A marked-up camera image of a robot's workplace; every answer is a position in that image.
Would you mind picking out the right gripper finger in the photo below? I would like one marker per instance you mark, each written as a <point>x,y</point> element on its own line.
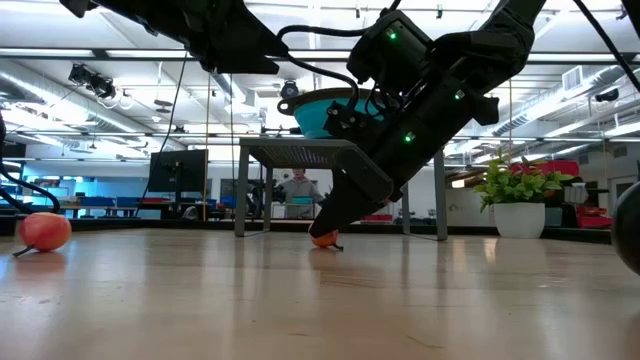
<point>340,200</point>
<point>360,210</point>

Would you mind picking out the small orange toy fruit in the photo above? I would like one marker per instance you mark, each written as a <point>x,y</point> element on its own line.
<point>325,242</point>
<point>45,231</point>

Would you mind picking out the dark round fruit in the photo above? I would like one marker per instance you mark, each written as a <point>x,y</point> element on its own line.
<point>630,230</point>

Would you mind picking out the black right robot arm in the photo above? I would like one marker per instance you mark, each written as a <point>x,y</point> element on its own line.
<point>500,40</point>

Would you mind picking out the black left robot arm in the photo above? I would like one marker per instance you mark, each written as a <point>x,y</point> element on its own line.
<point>200,25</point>

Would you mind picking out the background black robot arm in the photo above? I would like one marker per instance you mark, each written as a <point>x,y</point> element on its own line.
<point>262,197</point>

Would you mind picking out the person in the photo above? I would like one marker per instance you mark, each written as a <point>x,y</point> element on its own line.
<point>300,190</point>

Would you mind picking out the grey perforated metal stand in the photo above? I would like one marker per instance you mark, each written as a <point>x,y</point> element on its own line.
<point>290,150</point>

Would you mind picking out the blue collapsible bowl grey rim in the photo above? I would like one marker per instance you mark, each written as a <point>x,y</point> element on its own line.
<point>312,117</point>

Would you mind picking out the round black ceiling device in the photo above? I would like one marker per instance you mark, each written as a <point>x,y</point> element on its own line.
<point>289,90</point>

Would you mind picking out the green potted plant white pot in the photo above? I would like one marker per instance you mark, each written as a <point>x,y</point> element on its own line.
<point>520,220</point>

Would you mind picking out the red storage bin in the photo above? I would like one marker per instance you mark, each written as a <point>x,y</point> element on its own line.
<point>560,167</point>
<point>595,220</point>

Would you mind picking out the black monitor on stand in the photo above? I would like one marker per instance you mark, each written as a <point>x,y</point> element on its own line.
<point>177,170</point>

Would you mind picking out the black ceiling fixture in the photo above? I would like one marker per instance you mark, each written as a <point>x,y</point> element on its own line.
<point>100,85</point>

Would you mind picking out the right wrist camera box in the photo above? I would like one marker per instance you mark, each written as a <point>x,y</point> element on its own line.
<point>350,120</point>

